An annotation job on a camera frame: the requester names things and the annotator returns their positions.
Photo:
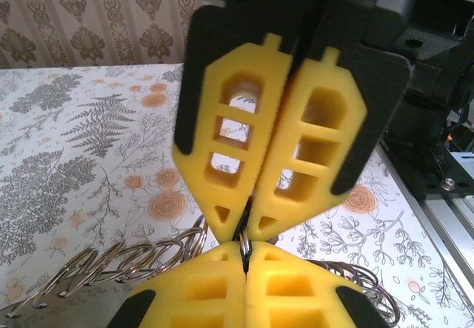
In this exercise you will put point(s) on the aluminium mounting rail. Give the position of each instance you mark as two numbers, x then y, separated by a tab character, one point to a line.
455	217

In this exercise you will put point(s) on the large metal keyring band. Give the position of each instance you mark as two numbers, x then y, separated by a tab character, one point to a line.
74	306

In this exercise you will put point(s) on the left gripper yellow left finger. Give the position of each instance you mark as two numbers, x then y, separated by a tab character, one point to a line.
207	306

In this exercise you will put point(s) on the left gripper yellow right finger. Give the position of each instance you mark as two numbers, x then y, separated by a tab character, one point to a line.
289	313

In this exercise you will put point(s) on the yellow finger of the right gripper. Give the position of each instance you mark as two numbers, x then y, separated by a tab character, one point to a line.
211	132
355	94

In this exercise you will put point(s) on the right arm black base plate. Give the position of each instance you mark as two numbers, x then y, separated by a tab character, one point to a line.
426	180

